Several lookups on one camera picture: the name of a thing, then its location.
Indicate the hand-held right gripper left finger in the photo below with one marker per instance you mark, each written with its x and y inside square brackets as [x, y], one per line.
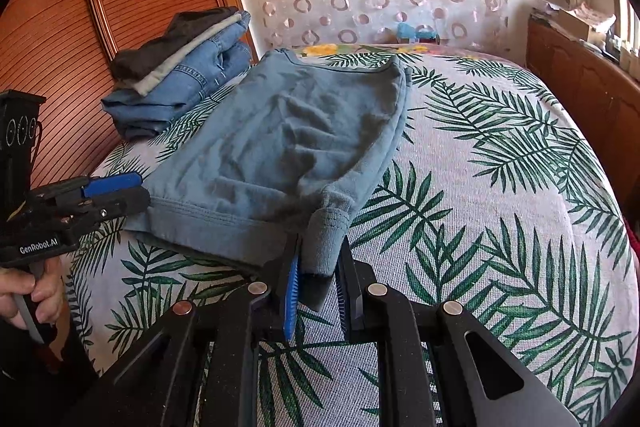
[291, 302]

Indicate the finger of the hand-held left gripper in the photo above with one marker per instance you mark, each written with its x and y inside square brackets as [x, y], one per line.
[112, 184]
[120, 203]

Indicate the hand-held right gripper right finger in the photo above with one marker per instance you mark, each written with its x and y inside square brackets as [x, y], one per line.
[346, 302]

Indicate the person's left hand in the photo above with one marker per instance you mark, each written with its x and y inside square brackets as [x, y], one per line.
[37, 294]

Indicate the folded blue jeans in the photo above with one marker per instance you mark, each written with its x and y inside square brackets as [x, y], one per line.
[210, 57]
[150, 112]

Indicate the leaf print bed sheet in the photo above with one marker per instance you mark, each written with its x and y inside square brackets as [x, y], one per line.
[490, 207]

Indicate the blue plush toy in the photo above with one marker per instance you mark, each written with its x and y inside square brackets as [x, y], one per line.
[412, 33]

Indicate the long wooden cabinet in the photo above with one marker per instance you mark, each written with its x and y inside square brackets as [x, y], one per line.
[585, 77]

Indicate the cardboard box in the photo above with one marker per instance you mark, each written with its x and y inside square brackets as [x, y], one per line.
[582, 24]

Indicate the wooden frame window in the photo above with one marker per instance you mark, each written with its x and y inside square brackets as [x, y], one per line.
[627, 17]

